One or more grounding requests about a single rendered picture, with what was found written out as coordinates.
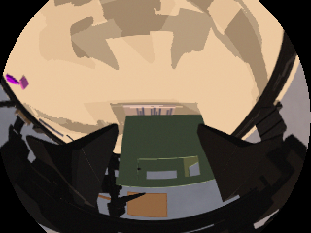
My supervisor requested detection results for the green plastic crate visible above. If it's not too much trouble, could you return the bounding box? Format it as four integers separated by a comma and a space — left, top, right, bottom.
116, 115, 215, 188

